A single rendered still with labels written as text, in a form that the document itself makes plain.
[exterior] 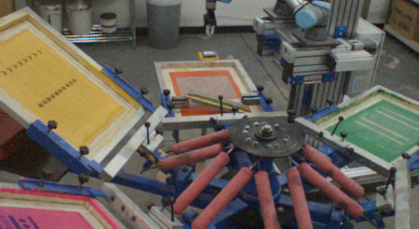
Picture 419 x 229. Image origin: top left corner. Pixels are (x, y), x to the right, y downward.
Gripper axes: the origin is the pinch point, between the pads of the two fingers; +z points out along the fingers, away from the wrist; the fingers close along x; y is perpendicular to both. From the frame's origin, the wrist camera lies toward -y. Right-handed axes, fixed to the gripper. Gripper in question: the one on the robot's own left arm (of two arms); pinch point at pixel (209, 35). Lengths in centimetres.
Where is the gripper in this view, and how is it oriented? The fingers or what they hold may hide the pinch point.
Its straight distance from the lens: 347.3
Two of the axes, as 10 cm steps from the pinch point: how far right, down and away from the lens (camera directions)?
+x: -9.8, 0.5, -2.0
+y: -2.0, -4.9, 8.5
